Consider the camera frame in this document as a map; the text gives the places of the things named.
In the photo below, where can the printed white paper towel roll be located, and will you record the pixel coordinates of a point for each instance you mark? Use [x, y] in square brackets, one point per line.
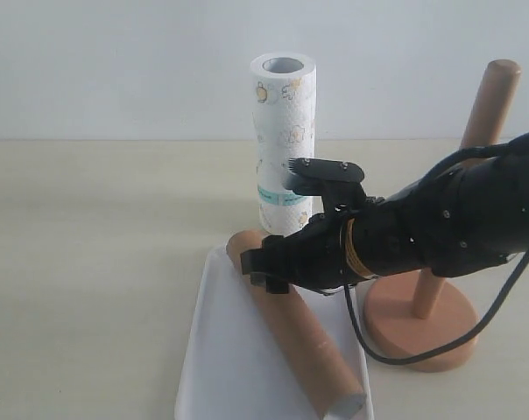
[284, 103]

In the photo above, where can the wooden paper towel holder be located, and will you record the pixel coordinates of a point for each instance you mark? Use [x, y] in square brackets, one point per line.
[415, 312]

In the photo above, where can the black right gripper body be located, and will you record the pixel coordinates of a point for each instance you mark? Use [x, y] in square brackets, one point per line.
[346, 243]

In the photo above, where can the brown cardboard tube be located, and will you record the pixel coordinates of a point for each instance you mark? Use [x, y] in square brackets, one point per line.
[325, 378]

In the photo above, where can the white rectangular plastic tray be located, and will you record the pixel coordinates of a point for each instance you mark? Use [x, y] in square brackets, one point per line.
[233, 369]

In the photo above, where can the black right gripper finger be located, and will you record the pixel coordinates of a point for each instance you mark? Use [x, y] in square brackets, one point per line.
[311, 176]
[270, 261]

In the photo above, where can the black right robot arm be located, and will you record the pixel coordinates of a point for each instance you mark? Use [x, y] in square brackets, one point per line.
[470, 212]

